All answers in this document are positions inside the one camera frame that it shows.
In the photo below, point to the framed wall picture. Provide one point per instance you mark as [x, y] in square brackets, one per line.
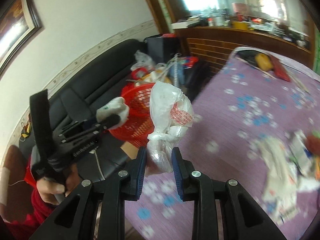
[18, 25]

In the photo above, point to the large wall mirror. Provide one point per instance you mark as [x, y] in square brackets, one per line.
[237, 0]

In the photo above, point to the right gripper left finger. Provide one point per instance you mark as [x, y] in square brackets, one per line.
[96, 210]

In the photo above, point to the black sofa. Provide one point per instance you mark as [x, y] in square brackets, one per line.
[95, 85]

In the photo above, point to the left hand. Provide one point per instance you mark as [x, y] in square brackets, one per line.
[48, 189]

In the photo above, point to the yellow tape roll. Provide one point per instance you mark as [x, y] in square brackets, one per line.
[263, 62]

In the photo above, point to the purple floral tablecloth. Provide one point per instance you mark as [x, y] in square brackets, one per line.
[252, 129]

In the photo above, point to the red flat packet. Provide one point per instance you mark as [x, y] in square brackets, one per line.
[278, 69]

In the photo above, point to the white plastic bag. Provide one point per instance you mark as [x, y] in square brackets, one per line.
[172, 114]

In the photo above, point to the wooden cabinet counter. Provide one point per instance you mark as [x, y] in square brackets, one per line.
[215, 44]

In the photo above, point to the red plastic basket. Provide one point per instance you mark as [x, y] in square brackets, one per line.
[139, 124]

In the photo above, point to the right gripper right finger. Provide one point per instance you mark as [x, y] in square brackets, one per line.
[242, 217]

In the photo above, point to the white tissue wad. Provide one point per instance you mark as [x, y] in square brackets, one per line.
[116, 106]

